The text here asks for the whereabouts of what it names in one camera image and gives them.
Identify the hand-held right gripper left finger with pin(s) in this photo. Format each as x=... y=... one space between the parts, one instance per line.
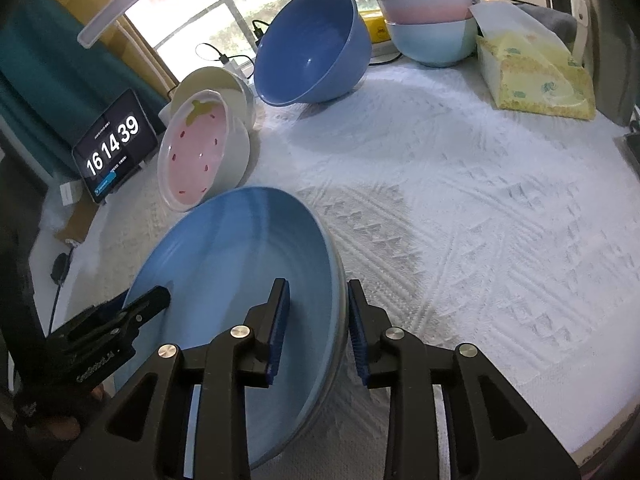
x=277 y=330

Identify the pink steel-lined bowl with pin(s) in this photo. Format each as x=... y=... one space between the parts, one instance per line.
x=425 y=10

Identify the pink strawberry print bowl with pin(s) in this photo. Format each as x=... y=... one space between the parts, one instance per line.
x=195 y=155

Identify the teal curtain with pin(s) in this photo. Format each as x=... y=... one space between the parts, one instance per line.
x=50 y=70

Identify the person's left hand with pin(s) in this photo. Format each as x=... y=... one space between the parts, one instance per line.
x=60 y=427

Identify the large blue bowl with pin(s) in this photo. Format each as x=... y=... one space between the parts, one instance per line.
x=310 y=45

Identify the grey folded cloth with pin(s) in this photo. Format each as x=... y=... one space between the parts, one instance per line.
x=555 y=22

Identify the black round puck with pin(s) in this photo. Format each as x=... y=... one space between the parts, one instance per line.
x=62 y=267

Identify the white textured tablecloth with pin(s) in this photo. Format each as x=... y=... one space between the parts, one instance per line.
x=475 y=210

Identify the cardboard box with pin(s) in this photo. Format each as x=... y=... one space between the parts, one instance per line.
x=80 y=222

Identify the pale yellow-green bowl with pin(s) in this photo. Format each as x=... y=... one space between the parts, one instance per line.
x=210 y=80

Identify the white desk lamp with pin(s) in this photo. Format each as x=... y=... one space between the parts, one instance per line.
x=110 y=15

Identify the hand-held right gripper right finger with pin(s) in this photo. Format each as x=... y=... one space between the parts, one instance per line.
x=357 y=335

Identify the yellow wipes pack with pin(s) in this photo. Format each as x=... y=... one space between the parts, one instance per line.
x=375 y=27

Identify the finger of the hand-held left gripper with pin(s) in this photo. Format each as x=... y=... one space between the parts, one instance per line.
x=147 y=305
x=90 y=320

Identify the blue plate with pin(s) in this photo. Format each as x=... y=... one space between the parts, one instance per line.
x=339 y=265
x=225 y=270

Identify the white charger plug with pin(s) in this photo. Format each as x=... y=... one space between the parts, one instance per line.
x=235 y=67

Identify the light blue bowl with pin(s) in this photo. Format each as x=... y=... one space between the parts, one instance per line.
x=430 y=42

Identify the tablet showing clock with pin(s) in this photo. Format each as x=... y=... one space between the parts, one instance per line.
x=115 y=147

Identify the yellow tissue pack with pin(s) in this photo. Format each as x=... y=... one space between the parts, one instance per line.
x=540 y=80

